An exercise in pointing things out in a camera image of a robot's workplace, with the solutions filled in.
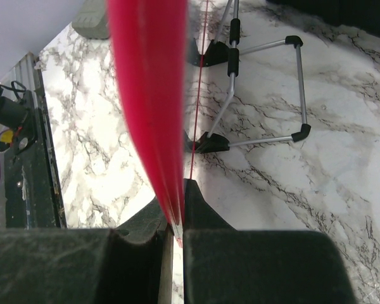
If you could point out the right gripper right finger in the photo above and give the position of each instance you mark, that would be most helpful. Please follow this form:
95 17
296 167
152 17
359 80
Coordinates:
225 265

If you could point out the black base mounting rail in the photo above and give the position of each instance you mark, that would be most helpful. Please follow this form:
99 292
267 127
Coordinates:
31 181

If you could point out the silver wire stand frame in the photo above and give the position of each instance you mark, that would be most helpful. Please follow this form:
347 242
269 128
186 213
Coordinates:
258 95

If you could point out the black whiteboard stand foot right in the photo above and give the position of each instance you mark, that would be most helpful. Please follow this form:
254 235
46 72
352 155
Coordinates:
205 144

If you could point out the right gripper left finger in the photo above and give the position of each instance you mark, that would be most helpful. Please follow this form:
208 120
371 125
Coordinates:
117 265

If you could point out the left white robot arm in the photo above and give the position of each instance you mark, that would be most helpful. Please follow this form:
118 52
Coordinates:
13 114

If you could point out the black whiteboard stand foot left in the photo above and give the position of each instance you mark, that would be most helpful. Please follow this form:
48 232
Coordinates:
216 53

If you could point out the grey sponge block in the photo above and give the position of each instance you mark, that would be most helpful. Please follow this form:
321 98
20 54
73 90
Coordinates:
91 22

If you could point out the aluminium extrusion frame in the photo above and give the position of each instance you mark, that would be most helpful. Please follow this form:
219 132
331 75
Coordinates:
25 73

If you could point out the black whiteboard stand foot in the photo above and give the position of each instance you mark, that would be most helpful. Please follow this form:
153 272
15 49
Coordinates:
205 144
216 53

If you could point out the pink framed whiteboard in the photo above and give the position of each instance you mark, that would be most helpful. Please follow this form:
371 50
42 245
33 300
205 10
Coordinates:
151 44

